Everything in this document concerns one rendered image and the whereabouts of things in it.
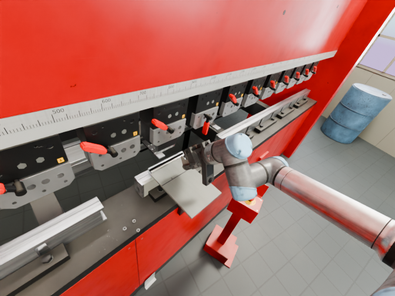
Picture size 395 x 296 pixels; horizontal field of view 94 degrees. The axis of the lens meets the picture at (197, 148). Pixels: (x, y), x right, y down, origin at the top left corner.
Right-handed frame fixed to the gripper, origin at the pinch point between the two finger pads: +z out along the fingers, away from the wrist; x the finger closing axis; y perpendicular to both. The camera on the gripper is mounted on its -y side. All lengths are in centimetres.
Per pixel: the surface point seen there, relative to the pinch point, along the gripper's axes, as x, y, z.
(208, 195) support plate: -1.3, -14.2, -5.9
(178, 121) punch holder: 2.4, 17.8, -12.5
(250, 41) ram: -31, 37, -31
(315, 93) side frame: -211, 10, 18
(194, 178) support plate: -2.0, -6.4, 0.4
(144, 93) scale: 16.9, 25.8, -23.9
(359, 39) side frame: -211, 41, -32
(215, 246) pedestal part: -31, -74, 59
